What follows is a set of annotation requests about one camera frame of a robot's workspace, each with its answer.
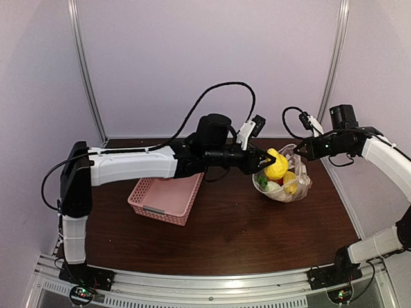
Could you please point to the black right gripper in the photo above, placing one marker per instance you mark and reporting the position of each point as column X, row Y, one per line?
column 312, row 154

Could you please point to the aluminium corner post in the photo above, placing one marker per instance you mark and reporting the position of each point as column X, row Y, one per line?
column 84, row 69
column 338, row 45

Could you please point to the yellow pear with leaf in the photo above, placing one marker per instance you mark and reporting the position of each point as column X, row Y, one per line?
column 278, row 169

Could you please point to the pink perforated plastic basket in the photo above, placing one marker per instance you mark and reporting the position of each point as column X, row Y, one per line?
column 167, row 200

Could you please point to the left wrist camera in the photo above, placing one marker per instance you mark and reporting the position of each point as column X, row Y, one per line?
column 251, row 128

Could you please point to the right round circuit board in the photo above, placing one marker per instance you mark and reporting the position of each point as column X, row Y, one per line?
column 340, row 296

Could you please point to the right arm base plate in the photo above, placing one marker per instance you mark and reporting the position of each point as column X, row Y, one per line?
column 329, row 276

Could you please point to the white wrinkled cabbage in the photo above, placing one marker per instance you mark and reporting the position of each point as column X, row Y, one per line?
column 267, row 187

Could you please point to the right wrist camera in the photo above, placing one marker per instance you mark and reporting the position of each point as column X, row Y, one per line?
column 310, row 123

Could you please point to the left aluminium corner post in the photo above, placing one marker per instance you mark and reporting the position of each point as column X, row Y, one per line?
column 84, row 69

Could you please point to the left round circuit board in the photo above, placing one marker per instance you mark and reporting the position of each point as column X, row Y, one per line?
column 80, row 296

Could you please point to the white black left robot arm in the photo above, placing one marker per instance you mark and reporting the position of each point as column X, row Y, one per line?
column 214, row 144

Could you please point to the round circuit board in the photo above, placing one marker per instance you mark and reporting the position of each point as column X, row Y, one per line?
column 80, row 296
column 340, row 296

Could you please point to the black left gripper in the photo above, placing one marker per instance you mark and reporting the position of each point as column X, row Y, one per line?
column 250, row 164

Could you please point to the aluminium front rail frame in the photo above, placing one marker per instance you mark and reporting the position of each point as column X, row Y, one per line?
column 281, row 289

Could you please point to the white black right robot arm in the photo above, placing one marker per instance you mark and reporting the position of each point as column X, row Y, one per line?
column 370, row 144

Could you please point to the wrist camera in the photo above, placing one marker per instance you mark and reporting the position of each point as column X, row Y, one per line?
column 251, row 128
column 310, row 123

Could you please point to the right aluminium corner post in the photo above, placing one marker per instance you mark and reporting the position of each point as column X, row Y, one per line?
column 338, row 45

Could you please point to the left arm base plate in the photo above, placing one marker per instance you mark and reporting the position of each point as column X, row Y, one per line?
column 87, row 276

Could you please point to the clear zip top bag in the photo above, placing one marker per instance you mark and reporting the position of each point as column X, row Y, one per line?
column 296, row 166

